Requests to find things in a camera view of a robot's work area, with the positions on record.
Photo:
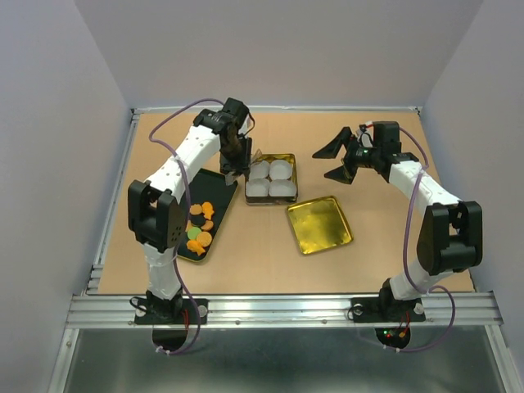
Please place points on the black sandwich cookie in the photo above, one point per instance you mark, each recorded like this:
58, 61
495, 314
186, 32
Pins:
198, 220

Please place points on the white paper cup back right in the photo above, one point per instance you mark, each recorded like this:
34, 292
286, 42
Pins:
280, 170

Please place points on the orange blob cookie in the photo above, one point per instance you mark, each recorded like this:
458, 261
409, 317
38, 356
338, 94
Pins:
196, 209

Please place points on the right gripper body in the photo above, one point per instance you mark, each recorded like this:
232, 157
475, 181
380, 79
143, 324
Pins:
360, 156

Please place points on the aluminium front rail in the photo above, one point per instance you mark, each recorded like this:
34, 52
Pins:
272, 311

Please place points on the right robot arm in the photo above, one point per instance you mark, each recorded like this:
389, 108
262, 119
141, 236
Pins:
451, 234

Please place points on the orange round cookie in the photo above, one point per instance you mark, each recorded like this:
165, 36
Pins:
207, 226

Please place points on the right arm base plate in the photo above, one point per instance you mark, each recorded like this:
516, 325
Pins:
374, 310

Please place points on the black cookie tray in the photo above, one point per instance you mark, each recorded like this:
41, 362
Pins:
210, 199

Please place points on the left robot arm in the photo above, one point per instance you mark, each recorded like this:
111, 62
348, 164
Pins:
158, 207

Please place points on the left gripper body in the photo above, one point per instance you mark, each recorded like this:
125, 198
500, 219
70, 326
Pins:
237, 157

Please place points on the orange fish cookie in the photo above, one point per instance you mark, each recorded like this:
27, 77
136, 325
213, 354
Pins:
208, 210

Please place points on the white paper cup front right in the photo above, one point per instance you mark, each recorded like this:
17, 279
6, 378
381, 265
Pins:
281, 188

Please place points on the round tan biscuit cookie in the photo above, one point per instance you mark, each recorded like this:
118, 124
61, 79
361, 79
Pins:
256, 157

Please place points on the gold square tin box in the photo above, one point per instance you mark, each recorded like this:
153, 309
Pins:
270, 201

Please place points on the white paper cup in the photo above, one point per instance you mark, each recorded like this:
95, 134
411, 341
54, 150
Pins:
280, 170
257, 188
281, 188
259, 170

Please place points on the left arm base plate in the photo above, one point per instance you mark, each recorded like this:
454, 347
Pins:
179, 311

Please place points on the white paper cup front left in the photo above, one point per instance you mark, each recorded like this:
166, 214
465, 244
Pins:
257, 188

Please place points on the white paper cup back left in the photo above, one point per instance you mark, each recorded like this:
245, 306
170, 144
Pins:
259, 170

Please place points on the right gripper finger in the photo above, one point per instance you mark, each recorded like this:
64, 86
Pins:
331, 150
341, 174

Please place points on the green round cookie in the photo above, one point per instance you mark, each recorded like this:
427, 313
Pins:
193, 232

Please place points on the gold tin lid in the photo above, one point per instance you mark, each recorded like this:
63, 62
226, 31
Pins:
319, 225

